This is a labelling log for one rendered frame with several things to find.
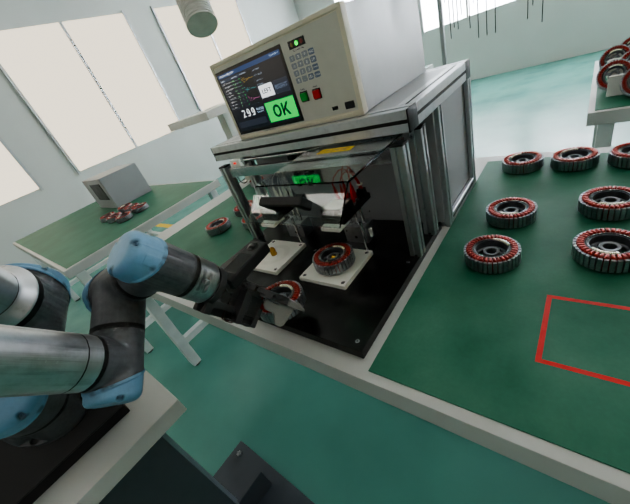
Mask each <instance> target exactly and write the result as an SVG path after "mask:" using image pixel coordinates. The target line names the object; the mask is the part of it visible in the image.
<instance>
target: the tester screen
mask: <svg viewBox="0 0 630 504"><path fill-rule="evenodd" d="M285 76H286V77H287V74H286V71H285V68H284V65H283V62H282V58H281V55H280V52H279V49H277V50H275V51H273V52H270V53H268V54H266V55H264V56H262V57H259V58H257V59H255V60H253V61H250V62H248V63H246V64H244V65H242V66H239V67H237V68H235V69H233V70H231V71H228V72H226V73H224V74H222V75H220V76H217V77H218V79H219V81H220V84H221V86H222V88H223V91H224V93H225V95H226V98H227V100H228V102H229V105H230V107H231V109H232V112H233V114H234V116H235V118H236V121H237V123H238V125H239V123H241V122H245V121H249V120H252V119H256V118H260V117H264V116H266V118H267V121H268V122H266V123H262V124H258V125H254V126H249V127H245V128H241V127H240V125H239V128H240V130H241V132H243V131H248V130H252V129H256V128H261V127H265V126H269V125H273V124H278V123H282V122H286V121H290V120H295V119H299V118H301V117H300V114H299V116H297V117H293V118H289V119H285V120H281V121H277V122H272V123H271V121H270V118H269V116H268V113H267V110H266V108H265V105H264V103H267V102H271V101H274V100H277V99H281V98H284V97H287V96H290V95H293V92H292V89H291V86H290V83H289V80H288V77H287V80H288V83H289V86H290V89H291V90H288V91H285V92H282V93H278V94H275V95H272V96H269V97H266V98H263V99H262V96H261V94H260V91H259V88H258V86H260V85H263V84H266V83H268V82H271V81H274V80H277V79H279V78H282V77H285ZM293 97H294V95H293ZM253 106H254V108H255V110H256V113H257V116H253V117H249V118H246V119H244V118H243V115H242V113H241V111H240V110H243V109H246V108H250V107H253Z"/></svg>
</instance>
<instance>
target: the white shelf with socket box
mask: <svg viewBox="0 0 630 504"><path fill-rule="evenodd" d="M215 117H217V118H218V120H219V122H220V124H221V126H222V129H223V131H224V133H225V135H226V137H227V139H230V138H232V137H234V136H236V135H238V134H239V133H238V131H237V129H236V127H235V124H234V122H233V120H232V117H231V115H230V113H229V111H228V108H227V106H226V104H225V102H223V103H220V104H218V105H215V106H213V107H210V108H208V109H205V110H203V111H200V112H198V113H195V114H193V115H191V116H188V117H186V118H183V119H181V120H178V121H176V122H173V123H171V124H169V125H168V127H169V129H170V131H175V130H178V129H181V128H184V127H188V126H191V125H194V124H197V123H201V122H204V121H207V120H210V119H212V118H215ZM230 164H231V166H232V167H240V166H244V165H243V163H242V162H241V161H240V158H236V159H232V160H230ZM237 178H238V177H237ZM245 179H246V180H245ZM245 179H243V180H245V182H244V183H243V182H242V181H243V180H242V181H241V180H240V179H239V178H238V180H239V181H240V182H241V183H243V184H245V183H248V182H249V181H250V178H249V176H245ZM240 182H239V183H240Z"/></svg>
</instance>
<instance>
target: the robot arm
mask: <svg viewBox="0 0 630 504"><path fill-rule="evenodd" d="M269 252H270V248H269V246H268V244H267V243H266V242H258V241H251V242H250V243H249V244H248V245H247V246H246V247H245V248H244V249H243V250H242V251H241V252H240V253H239V254H238V255H237V256H236V257H235V258H234V259H233V260H232V261H231V262H230V263H229V264H228V265H227V266H226V267H225V268H222V267H220V266H217V265H216V264H215V263H213V262H211V261H208V260H206V259H204V258H201V257H199V256H197V255H195V254H192V253H190V252H188V251H186V250H183V249H181V248H179V247H176V246H174V245H172V244H170V243H167V242H165V241H164V240H163V239H161V238H159V237H156V236H150V235H148V234H145V233H143V232H140V231H135V230H134V231H129V232H126V233H125V234H123V235H122V236H121V237H120V238H119V241H118V242H116V243H115V244H114V246H113V248H112V250H111V252H110V254H109V257H108V260H107V268H105V269H103V270H101V271H100V272H98V273H97V274H96V275H95V276H94V277H93V278H92V279H91V280H90V281H89V282H88V283H87V284H86V285H85V287H84V289H83V292H82V300H83V302H84V304H85V306H86V308H87V309H88V310H89V311H90V312H91V320H90V330H89V334H80V333H72V332H65V328H66V321H67V313H68V306H69V304H70V300H71V294H70V283H69V281H68V279H67V278H66V277H65V276H64V275H63V274H62V273H60V272H58V271H57V270H54V269H52V268H49V267H46V268H43V267H42V266H41V265H37V264H30V263H11V264H5V265H2V266H0V439H1V440H2V441H4V442H5V443H7V444H10V445H13V446H17V447H35V446H41V445H45V444H48V443H51V442H53V441H55V440H57V439H59V438H61V437H63V436H64V435H66V434H67V433H69V432H70V431H71V430H72V429H73V428H74V427H75V426H76V425H77V424H78V423H79V422H80V421H81V420H82V418H83V417H84V415H85V414H86V412H87V410H88V409H96V408H104V407H110V406H116V405H121V404H125V403H129V402H132V401H135V400H137V399H138V398H139V397H140V396H141V394H142V391H143V378H144V372H145V368H144V346H145V318H146V298H148V297H150V296H152V295H154V294H155V293H156V292H162V293H166V294H169V295H172V296H176V297H179V298H183V299H186V300H189V301H193V302H195V304H194V307H193V309H194V310H197V311H199V312H201V313H204V314H207V315H213V316H217V317H220V318H222V320H224V321H226V322H228V323H236V324H238V325H239V324H241V325H243V326H246V327H252V328H255V327H256V324H257V322H258V319H259V318H260V316H261V313H262V309H260V307H261V305H262V302H263V299H262V297H263V298H266V300H265V301H264V303H263V306H264V308H265V310H267V311H269V312H272V313H273V316H274V324H275V325H276V326H278V327H281V326H283V325H284V324H285V323H286V321H287V320H288V318H289V317H290V315H291V313H292V312H293V311H294V310H295V309H296V310H299V311H301V312H305V309H304V308H303V307H302V305H301V304H300V303H299V302H297V301H294V300H292V299H290V298H287V297H285V296H283V295H280V294H278V293H275V292H272V291H270V290H267V289H265V287H263V286H261V285H258V284H256V283H253V282H250V281H247V280H246V278H247V277H248V275H249V274H250V273H251V272H252V271H253V270H254V269H255V268H256V267H257V266H258V264H259V263H260V262H261V261H262V260H263V259H264V258H265V257H266V256H267V254H268V253H269ZM269 300H270V301H273V302H276V303H278V304H279V305H278V304H275V303H272V302H269ZM223 318H224V319H223ZM229 321H231V322H229Z"/></svg>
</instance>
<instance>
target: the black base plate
mask: <svg viewBox="0 0 630 504"><path fill-rule="evenodd" d="M373 222H374V226H375V229H376V233H377V234H376V235H375V236H374V238H373V239H372V240H371V241H370V243H368V247H369V250H371V251H373V255H372V256H371V258H370V259H369V260H368V262H367V263H366V264H365V266H364V267H363V268H362V270H361V271H360V272H359V273H358V275H357V276H356V277H355V279H354V280H353V281H352V283H351V284H350V285H349V286H348V288H347V289H346V290H343V289H338V288H334V287H329V286H324V285H320V284H315V283H310V282H306V281H301V280H300V278H299V277H300V276H301V275H302V273H303V272H304V271H305V270H306V269H307V268H308V267H309V266H310V265H311V264H312V263H313V262H312V257H313V255H314V254H315V252H317V251H318V250H319V249H320V248H322V247H323V246H324V247H325V245H327V246H328V244H330V245H331V243H336V242H343V243H344V242H345V243H348V244H350V245H351V246H352V248H353V249H362V250H366V247H365V244H364V243H361V242H350V241H347V238H346V235H345V232H344V229H343V230H342V231H341V232H340V233H339V232H326V231H321V227H314V230H313V231H312V232H311V233H310V234H309V235H308V236H307V237H301V238H302V241H303V243H305V244H306V247H305V248H304V249H303V250H302V251H301V252H300V253H299V254H298V255H297V256H296V257H295V258H294V259H293V260H292V261H291V262H290V263H289V264H288V265H287V266H286V267H285V268H284V269H283V270H282V271H281V272H280V273H279V274H278V275H273V274H269V273H264V272H259V271H255V270H253V271H252V272H251V273H250V274H249V275H248V277H247V278H246V280H247V281H250V282H253V283H256V284H258V285H261V286H263V287H265V289H266V288H267V287H268V286H271V285H272V284H274V283H276V282H277V283H278V282H279V281H283V280H294V281H297V282H299V283H300V284H301V286H302V288H303V291H304V293H305V295H306V302H305V305H304V307H303V308H304V309H305V312H301V311H300V312H299V313H298V314H295V315H296V316H294V317H292V316H291V317H292V318H291V319H288V320H287V321H286V323H285V324H284V325H283V326H281V327H279V328H281V329H284V330H287V331H289V332H292V333H295V334H298V335H300V336H303V337H306V338H308V339H311V340H314V341H317V342H319V343H322V344H325V345H327V346H330V347H333V348H336V349H338V350H341V351H344V352H346V353H349V354H352V355H355V356H357V357H360V358H363V359H364V358H365V356H366V355H367V353H368V351H369V350H370V348H371V346H372V345H373V343H374V341H375V340H376V338H377V336H378V335H379V333H380V331H381V330H382V328H383V326H384V325H385V323H386V321H387V320H388V318H389V316H390V314H391V313H392V311H393V309H394V308H395V306H396V304H397V303H398V301H399V299H400V298H401V296H402V294H403V293H404V291H405V289H406V288H407V286H408V284H409V283H410V281H411V279H412V278H413V276H414V274H415V273H416V271H417V269H418V268H419V266H420V264H421V263H422V261H423V259H424V258H425V256H426V254H427V253H428V251H429V249H430V248H431V246H432V244H433V242H434V241H435V239H436V237H437V236H438V234H439V232H440V231H441V229H442V225H441V222H438V227H439V230H438V231H437V233H436V235H431V233H429V234H424V229H423V222H422V221H421V224H422V230H423V236H424V242H425V248H426V251H425V253H423V256H422V257H417V255H415V256H410V251H409V246H408V241H407V236H406V231H405V226H404V221H401V220H375V219H373ZM262 233H263V235H262V236H260V238H258V239H257V238H254V239H253V240H251V241H258V242H266V243H267V244H269V243H270V242H271V241H273V240H281V241H290V242H299V243H301V242H300V240H299V237H298V236H290V234H289V232H288V229H287V227H286V225H279V224H278V225H277V226H276V227H275V228H272V227H267V228H266V229H265V230H264V231H262ZM251 241H250V242H251ZM250 242H249V243H250ZM249 243H248V244H249ZM248 244H247V245H248ZM247 245H245V246H244V247H243V248H242V249H241V250H239V251H238V252H237V253H236V254H234V255H233V256H232V257H231V258H230V259H228V260H227V261H226V262H225V263H224V264H222V265H221V266H220V267H222V268H225V267H226V266H227V265H228V264H229V263H230V262H231V261H232V260H233V259H234V258H235V257H236V256H237V255H238V254H239V253H240V252H241V251H242V250H243V249H244V248H245V247H246V246H247Z"/></svg>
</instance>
